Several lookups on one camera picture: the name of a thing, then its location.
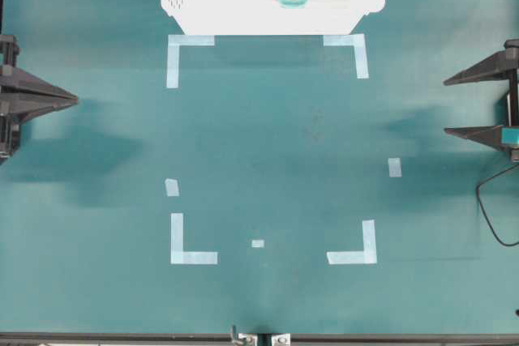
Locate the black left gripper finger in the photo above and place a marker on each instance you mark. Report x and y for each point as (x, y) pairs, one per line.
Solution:
(501, 65)

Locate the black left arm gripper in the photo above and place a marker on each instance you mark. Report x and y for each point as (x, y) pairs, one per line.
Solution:
(17, 80)

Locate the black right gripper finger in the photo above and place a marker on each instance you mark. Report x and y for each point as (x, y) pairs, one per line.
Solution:
(501, 138)

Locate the small right tape strip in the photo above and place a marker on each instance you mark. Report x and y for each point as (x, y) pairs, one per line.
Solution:
(394, 167)

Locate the small tape strip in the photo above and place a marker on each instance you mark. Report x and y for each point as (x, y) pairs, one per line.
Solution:
(394, 167)
(172, 187)

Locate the top right tape corner marker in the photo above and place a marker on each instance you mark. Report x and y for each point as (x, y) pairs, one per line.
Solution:
(358, 44)

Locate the small left tape strip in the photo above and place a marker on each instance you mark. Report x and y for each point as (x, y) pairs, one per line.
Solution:
(172, 187)

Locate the bottom right tape corner marker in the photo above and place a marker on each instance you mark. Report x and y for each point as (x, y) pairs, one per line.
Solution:
(366, 256)

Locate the bottom left tape corner marker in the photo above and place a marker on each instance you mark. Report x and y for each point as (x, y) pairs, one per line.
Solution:
(180, 253)

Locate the small center tape square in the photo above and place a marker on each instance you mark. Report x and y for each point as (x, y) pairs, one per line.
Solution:
(258, 243)

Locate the metal table clamp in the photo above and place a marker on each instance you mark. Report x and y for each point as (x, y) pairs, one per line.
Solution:
(249, 339)

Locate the black aluminium table rail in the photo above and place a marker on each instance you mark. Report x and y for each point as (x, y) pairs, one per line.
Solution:
(54, 338)

